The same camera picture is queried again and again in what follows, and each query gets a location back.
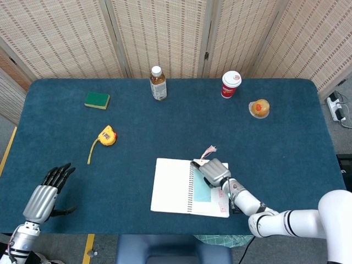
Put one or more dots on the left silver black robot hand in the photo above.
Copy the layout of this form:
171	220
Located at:
41	200

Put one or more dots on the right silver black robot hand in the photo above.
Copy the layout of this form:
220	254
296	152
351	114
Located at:
215	171

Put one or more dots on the teal white tasselled bookmark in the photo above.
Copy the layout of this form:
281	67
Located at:
202	189

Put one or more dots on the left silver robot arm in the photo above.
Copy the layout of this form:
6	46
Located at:
19	242

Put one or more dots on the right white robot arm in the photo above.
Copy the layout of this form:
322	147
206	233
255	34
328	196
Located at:
288	220

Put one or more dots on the open spiral lined notebook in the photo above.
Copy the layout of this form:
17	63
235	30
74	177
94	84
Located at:
170	187

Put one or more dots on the dark blue table cloth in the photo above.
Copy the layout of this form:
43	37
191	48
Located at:
165	129

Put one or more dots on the green checked cloth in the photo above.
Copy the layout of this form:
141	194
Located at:
220	239

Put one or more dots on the orange fruit jelly cup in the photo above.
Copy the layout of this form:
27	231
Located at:
259	108

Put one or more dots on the red paper cup white lid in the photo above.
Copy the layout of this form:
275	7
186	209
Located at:
228	89

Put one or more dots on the blue padded chair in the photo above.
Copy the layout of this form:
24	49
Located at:
170	250

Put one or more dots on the yellow tape measure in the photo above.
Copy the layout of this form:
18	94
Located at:
107	136

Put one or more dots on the amber tea plastic bottle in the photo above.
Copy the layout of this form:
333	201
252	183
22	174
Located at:
158	88

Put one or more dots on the green yellow scouring sponge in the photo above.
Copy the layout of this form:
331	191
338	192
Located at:
96	100

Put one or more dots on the black box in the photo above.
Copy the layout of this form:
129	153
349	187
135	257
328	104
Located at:
345	170

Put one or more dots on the white power strip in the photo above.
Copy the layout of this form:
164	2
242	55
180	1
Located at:
336	107

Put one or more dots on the woven rattan folding screen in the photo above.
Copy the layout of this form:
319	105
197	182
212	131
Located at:
165	35

